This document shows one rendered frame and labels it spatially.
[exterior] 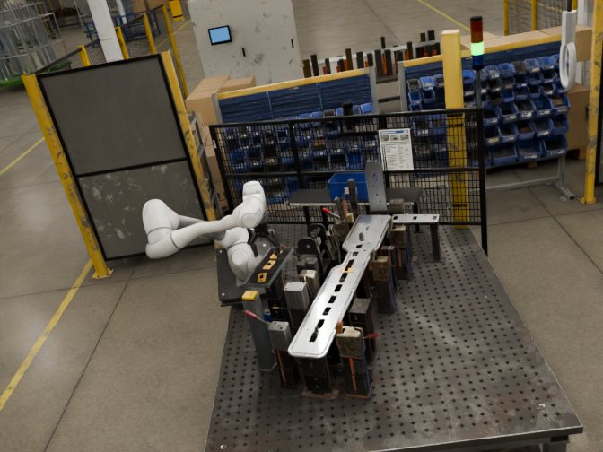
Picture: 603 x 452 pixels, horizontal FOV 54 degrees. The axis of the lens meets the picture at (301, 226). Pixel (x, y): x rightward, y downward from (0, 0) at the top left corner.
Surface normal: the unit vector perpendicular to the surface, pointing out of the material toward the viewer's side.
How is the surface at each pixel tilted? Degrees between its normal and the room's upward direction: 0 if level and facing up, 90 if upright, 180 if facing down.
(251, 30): 90
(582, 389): 0
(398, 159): 90
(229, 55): 90
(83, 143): 91
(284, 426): 0
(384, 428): 0
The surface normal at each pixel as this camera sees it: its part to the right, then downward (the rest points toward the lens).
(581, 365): -0.17, -0.88
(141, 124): 0.00, 0.47
